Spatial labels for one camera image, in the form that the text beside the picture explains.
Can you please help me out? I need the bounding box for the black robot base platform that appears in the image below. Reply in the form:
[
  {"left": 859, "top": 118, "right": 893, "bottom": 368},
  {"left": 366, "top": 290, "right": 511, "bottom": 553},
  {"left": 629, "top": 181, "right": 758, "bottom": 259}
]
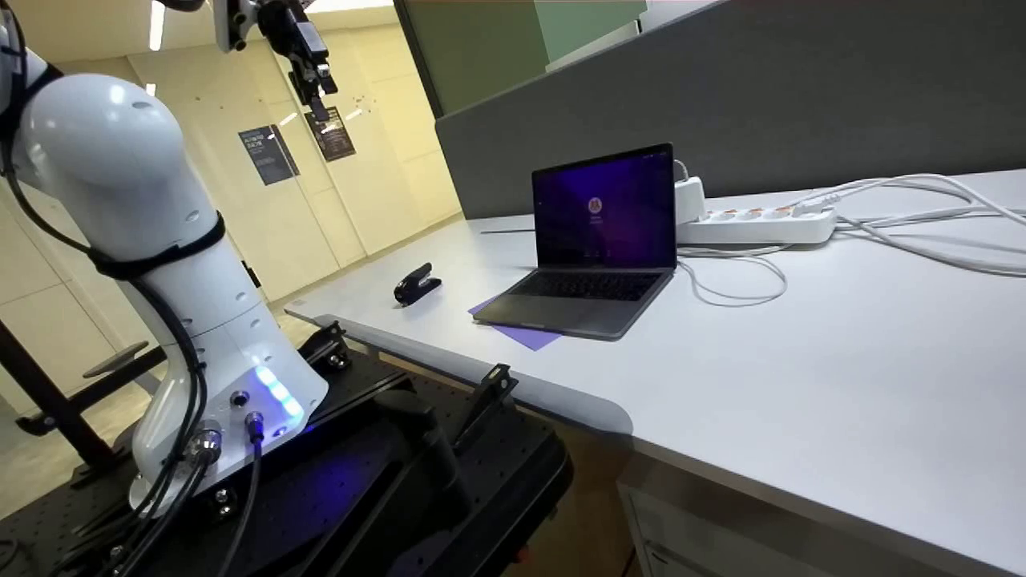
[{"left": 0, "top": 324, "right": 577, "bottom": 577}]

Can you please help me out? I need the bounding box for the white power strip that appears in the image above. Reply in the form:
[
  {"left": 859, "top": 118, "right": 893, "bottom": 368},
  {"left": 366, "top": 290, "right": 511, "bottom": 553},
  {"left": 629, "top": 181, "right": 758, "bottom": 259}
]
[{"left": 676, "top": 202, "right": 841, "bottom": 252}]

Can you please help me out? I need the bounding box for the grey desk partition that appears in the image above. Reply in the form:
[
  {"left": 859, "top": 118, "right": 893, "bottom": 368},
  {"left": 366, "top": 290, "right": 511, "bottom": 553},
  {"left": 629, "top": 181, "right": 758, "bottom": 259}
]
[{"left": 432, "top": 0, "right": 1026, "bottom": 225}]

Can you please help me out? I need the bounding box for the grey laptop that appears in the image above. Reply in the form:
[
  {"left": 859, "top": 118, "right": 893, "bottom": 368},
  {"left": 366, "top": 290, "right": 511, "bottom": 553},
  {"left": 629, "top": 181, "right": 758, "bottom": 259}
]
[{"left": 468, "top": 143, "right": 679, "bottom": 345}]

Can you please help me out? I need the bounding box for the black cable silver plug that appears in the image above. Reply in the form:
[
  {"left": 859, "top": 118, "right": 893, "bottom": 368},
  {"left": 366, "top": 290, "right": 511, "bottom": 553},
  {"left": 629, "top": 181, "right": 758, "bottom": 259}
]
[{"left": 60, "top": 425, "right": 226, "bottom": 577}]

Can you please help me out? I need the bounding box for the thick white power cable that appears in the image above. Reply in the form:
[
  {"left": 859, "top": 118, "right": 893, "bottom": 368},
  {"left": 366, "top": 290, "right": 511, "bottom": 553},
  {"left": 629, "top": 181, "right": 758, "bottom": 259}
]
[
  {"left": 831, "top": 212, "right": 1026, "bottom": 284},
  {"left": 746, "top": 169, "right": 1026, "bottom": 232}
]

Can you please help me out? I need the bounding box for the ceiling light panel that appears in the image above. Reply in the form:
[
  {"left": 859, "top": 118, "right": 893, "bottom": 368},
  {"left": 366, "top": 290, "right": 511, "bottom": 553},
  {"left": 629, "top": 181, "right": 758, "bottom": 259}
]
[{"left": 306, "top": 0, "right": 397, "bottom": 18}]

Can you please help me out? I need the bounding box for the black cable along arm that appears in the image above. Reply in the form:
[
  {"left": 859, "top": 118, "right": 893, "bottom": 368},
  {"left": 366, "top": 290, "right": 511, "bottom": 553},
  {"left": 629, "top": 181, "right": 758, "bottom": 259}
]
[{"left": 0, "top": 11, "right": 230, "bottom": 515}]

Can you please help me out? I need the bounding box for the thin white charger cable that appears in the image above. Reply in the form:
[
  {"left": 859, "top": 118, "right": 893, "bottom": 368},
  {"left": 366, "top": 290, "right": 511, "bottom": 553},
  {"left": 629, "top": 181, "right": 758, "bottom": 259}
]
[{"left": 672, "top": 158, "right": 791, "bottom": 312}]

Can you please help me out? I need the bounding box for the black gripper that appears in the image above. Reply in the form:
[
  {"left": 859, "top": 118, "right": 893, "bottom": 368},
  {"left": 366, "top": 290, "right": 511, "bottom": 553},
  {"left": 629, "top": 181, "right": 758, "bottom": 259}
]
[{"left": 252, "top": 0, "right": 344, "bottom": 130}]

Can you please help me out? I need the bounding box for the black table clamp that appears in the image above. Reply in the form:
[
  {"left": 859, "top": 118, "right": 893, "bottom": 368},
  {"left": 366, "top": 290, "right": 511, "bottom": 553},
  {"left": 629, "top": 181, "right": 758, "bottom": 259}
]
[
  {"left": 452, "top": 361, "right": 522, "bottom": 435},
  {"left": 294, "top": 319, "right": 356, "bottom": 379}
]

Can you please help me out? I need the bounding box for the black metal stand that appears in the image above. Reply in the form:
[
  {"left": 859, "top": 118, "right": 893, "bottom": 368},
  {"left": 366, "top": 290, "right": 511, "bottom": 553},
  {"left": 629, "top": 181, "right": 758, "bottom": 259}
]
[{"left": 0, "top": 319, "right": 170, "bottom": 487}]

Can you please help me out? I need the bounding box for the purple paper sheet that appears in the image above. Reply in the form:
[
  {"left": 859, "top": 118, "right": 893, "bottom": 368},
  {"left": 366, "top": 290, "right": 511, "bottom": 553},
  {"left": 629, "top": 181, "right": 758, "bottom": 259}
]
[{"left": 468, "top": 304, "right": 563, "bottom": 357}]

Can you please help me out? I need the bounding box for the dark blue wall poster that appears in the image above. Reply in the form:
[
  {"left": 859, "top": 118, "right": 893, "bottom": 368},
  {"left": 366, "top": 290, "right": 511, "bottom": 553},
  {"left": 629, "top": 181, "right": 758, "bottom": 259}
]
[{"left": 233, "top": 122, "right": 302, "bottom": 190}]

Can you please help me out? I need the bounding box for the small black stapler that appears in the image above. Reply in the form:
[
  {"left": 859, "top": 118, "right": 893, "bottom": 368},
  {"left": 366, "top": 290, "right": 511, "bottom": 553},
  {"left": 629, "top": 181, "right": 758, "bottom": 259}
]
[{"left": 392, "top": 259, "right": 447, "bottom": 312}]

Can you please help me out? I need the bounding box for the black cable blue plug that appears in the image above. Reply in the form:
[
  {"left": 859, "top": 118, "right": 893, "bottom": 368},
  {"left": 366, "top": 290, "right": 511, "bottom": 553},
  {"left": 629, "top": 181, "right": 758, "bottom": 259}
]
[{"left": 218, "top": 412, "right": 274, "bottom": 577}]

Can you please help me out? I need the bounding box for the white charger adapter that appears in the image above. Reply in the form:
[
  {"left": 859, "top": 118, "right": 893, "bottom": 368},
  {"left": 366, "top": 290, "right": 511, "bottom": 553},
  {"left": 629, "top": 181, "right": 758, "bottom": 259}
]
[{"left": 669, "top": 175, "right": 708, "bottom": 228}]

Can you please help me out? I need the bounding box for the dark brown wall poster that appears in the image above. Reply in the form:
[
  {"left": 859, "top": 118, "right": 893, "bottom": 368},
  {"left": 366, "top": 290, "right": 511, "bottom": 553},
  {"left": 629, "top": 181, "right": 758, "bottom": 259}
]
[{"left": 309, "top": 106, "right": 359, "bottom": 166}]

